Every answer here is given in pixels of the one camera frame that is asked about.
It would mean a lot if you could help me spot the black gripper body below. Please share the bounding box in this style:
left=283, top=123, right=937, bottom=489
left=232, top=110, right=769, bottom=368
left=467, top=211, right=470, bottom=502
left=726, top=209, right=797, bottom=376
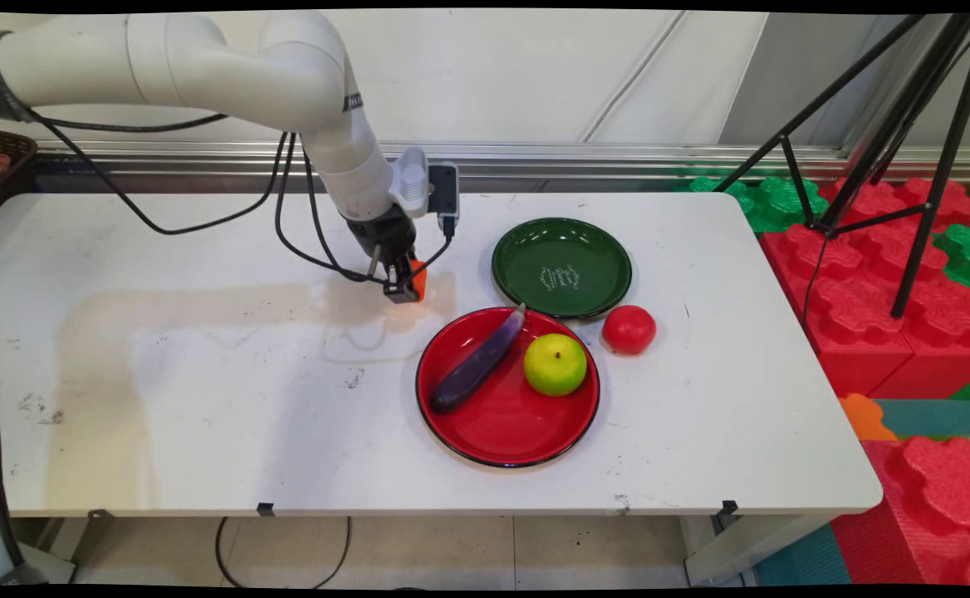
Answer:
left=344, top=203, right=419, bottom=264

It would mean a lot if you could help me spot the purple toy eggplant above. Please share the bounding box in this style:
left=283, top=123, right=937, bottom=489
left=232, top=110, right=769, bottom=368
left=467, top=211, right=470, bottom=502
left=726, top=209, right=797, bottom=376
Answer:
left=428, top=304, right=528, bottom=415

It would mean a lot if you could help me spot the grey robot base stand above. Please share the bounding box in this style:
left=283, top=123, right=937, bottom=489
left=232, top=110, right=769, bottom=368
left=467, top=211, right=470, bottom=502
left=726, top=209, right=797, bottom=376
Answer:
left=0, top=465, right=79, bottom=587

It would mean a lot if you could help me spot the dark green plate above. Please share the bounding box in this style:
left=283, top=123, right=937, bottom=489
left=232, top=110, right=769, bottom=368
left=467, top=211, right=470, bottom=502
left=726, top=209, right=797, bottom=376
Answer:
left=491, top=218, right=633, bottom=321

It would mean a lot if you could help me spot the green toy apple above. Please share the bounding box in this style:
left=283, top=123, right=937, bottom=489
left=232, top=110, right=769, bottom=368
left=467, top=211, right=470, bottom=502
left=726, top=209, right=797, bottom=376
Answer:
left=523, top=333, right=588, bottom=397

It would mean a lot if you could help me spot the red plate black rim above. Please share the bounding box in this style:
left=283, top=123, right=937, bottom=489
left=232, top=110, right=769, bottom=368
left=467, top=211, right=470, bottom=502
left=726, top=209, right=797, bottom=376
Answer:
left=415, top=306, right=601, bottom=468

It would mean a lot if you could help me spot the red toy tomato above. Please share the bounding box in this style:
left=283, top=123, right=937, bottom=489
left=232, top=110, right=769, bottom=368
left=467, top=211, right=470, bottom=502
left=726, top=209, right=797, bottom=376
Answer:
left=601, top=305, right=658, bottom=357

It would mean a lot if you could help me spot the dark wicker basket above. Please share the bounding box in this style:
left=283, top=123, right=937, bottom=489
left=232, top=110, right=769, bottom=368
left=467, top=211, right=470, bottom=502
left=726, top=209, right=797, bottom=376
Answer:
left=0, top=126, right=39, bottom=230

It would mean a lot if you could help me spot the green foam block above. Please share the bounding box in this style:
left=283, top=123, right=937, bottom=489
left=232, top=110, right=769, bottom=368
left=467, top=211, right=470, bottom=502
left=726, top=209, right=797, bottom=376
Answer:
left=688, top=175, right=831, bottom=234
left=933, top=222, right=970, bottom=310

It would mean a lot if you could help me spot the white table leg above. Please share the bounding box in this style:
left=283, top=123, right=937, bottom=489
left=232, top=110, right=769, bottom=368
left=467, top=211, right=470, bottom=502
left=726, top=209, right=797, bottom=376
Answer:
left=683, top=512, right=836, bottom=587

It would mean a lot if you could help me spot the red foam block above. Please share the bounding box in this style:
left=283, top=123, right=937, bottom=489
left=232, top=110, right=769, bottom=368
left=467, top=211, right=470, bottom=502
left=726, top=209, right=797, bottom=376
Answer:
left=830, top=435, right=970, bottom=587
left=759, top=223, right=970, bottom=400
left=817, top=176, right=970, bottom=231

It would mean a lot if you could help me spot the orange foam piece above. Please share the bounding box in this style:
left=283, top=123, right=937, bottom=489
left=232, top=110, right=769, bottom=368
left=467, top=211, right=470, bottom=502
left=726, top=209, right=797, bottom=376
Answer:
left=837, top=393, right=900, bottom=442

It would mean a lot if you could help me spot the teal foam mat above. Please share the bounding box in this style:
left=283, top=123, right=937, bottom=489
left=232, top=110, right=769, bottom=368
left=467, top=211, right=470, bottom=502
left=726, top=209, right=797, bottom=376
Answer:
left=871, top=398, right=970, bottom=441
left=754, top=523, right=853, bottom=587

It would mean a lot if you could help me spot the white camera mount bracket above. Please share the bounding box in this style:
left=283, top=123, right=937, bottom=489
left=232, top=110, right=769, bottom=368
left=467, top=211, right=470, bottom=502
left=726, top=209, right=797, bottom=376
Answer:
left=389, top=147, right=434, bottom=220

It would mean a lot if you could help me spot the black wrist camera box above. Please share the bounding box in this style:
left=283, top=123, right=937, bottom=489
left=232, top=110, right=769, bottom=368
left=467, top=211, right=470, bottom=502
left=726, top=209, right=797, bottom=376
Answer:
left=428, top=163, right=460, bottom=238

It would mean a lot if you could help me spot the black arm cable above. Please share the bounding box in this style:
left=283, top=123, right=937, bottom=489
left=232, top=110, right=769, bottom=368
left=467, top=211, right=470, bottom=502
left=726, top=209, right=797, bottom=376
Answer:
left=0, top=104, right=458, bottom=288

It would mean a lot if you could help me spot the silver metal wall rail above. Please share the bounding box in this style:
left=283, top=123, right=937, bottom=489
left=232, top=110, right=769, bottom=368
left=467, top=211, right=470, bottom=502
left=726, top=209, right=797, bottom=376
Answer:
left=35, top=140, right=970, bottom=194

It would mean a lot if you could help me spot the black floor cable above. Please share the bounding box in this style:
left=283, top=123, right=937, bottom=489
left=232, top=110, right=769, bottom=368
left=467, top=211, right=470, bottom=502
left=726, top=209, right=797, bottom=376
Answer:
left=214, top=516, right=354, bottom=590

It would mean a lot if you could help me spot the thin black tripod cable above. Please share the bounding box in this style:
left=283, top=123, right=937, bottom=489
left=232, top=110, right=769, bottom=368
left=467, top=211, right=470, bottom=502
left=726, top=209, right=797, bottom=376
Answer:
left=799, top=233, right=831, bottom=333

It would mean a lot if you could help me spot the black camera tripod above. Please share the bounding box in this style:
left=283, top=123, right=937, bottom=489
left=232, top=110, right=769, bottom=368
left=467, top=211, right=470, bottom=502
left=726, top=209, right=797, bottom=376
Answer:
left=713, top=12, right=970, bottom=321

